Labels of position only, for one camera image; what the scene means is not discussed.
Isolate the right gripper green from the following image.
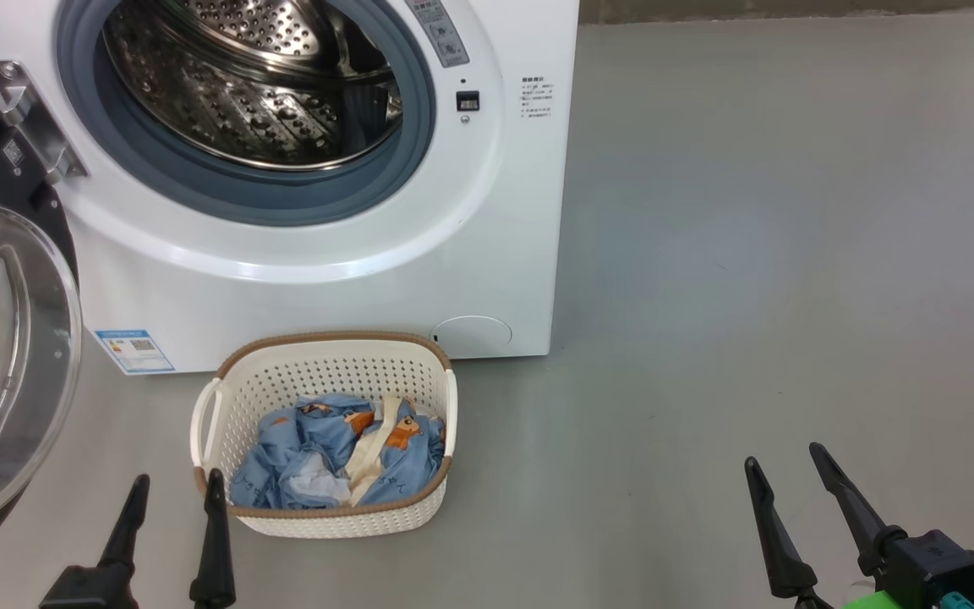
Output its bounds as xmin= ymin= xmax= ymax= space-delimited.
xmin=744 ymin=442 xmax=944 ymax=609

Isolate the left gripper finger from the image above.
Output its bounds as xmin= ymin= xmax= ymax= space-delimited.
xmin=189 ymin=468 xmax=237 ymax=609
xmin=39 ymin=474 xmax=150 ymax=609

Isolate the blue bear-print garment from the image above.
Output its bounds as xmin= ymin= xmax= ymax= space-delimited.
xmin=230 ymin=393 xmax=447 ymax=511

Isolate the cream cloth garment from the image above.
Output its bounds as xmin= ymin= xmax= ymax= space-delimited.
xmin=343 ymin=398 xmax=403 ymax=507

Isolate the white front-load washing machine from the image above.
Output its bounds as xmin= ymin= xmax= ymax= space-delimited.
xmin=0 ymin=0 xmax=581 ymax=376

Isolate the metal door hinge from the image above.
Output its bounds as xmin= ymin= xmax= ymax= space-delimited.
xmin=0 ymin=59 xmax=89 ymax=183

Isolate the stainless steel washer drum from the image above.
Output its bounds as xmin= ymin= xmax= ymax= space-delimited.
xmin=102 ymin=0 xmax=403 ymax=170

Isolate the blue energy label sticker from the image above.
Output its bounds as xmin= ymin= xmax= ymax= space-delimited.
xmin=95 ymin=328 xmax=176 ymax=375

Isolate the cream perforated basket brown rim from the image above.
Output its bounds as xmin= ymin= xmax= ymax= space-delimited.
xmin=190 ymin=331 xmax=458 ymax=540

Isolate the round drain filter cover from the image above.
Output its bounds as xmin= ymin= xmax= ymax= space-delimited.
xmin=430 ymin=315 xmax=513 ymax=358

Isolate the black text notice sticker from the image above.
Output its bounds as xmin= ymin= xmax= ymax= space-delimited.
xmin=521 ymin=76 xmax=554 ymax=119

